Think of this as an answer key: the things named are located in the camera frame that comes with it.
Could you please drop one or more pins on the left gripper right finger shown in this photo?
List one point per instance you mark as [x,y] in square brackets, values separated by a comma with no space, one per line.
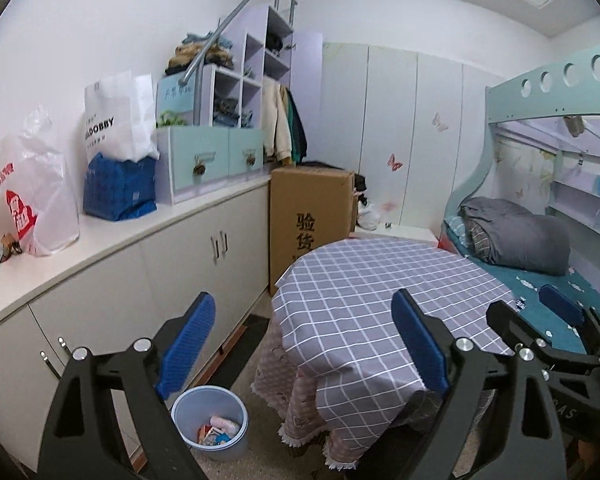
[523,440]

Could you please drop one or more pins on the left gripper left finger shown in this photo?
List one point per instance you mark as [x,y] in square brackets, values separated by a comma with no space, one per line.
[82,437]

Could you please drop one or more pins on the light blue trash bin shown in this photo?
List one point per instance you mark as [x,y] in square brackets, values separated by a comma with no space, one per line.
[195,406]

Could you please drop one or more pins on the trash in bin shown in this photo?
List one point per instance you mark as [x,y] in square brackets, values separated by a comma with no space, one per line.
[217,431]

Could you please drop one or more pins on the grey checkered tablecloth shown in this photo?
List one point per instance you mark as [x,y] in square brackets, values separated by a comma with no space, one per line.
[332,360]

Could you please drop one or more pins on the grey folded blanket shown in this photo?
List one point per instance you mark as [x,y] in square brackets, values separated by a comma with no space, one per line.
[503,233]

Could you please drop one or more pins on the white nightstand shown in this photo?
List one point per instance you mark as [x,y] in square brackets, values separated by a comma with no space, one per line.
[419,235]

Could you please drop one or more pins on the white long cabinet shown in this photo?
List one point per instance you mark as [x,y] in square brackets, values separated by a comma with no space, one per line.
[119,282]

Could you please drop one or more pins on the brown cardboard box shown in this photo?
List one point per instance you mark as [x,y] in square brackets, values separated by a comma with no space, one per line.
[309,207]

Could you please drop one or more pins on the white red plastic bag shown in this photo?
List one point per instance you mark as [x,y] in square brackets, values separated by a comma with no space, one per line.
[35,182]

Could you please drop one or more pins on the blue storage bag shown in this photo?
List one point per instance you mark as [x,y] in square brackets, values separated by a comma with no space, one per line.
[117,191]

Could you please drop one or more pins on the hanging coats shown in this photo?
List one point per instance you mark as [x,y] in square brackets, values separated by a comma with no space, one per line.
[284,135]

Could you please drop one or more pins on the teal drawer unit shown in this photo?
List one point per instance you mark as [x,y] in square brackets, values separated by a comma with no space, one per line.
[196,160]

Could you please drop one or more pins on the white paper shopping bag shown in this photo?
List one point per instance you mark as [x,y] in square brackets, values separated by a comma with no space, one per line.
[120,118]

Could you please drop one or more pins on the purple cubby shelf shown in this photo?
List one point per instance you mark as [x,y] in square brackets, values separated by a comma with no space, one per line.
[304,85]

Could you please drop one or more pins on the metal handrail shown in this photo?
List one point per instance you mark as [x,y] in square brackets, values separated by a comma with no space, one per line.
[220,77]

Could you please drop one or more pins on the teal bunk bed frame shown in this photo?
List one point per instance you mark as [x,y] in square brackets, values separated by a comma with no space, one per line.
[555,108]

